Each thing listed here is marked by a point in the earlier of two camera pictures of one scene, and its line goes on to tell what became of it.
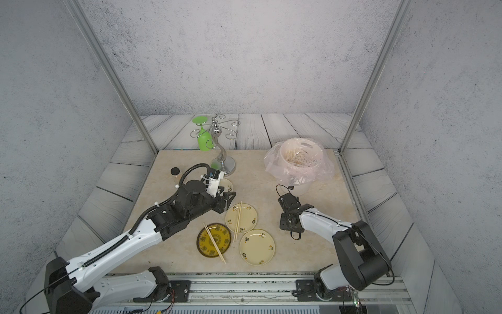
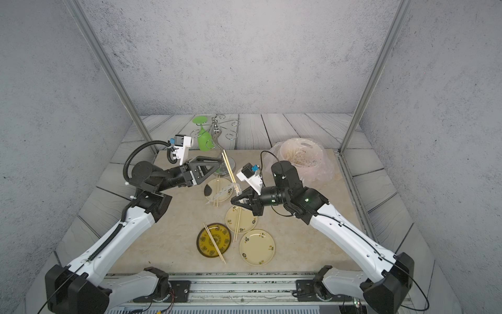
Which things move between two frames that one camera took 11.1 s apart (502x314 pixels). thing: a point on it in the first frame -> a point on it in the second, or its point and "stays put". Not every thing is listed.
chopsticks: (214, 243) stays put
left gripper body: (218, 204) -> (185, 175)
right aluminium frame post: (402, 10) stays put
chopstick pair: (235, 233) stays put
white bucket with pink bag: (295, 163) stays put
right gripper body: (284, 223) -> (257, 201)
